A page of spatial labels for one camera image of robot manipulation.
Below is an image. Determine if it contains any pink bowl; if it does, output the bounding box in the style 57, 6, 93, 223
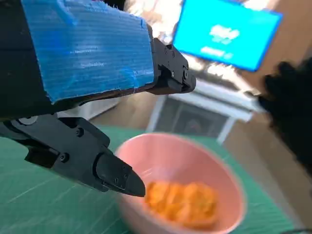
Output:
114, 133, 247, 234

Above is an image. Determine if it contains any green cutting mat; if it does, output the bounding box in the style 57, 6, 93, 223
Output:
0, 125, 300, 234

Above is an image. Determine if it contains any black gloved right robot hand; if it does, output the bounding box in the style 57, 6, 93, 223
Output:
258, 57, 312, 176

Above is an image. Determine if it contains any blue computer monitor screen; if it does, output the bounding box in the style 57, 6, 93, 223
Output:
172, 0, 284, 72

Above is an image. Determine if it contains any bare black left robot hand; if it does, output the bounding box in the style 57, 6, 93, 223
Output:
0, 0, 197, 197

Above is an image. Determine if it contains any white cabinet with mesh panel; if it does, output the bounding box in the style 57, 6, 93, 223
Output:
145, 78, 260, 145

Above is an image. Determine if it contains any long striped toy bread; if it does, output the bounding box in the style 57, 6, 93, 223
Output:
145, 180, 218, 226

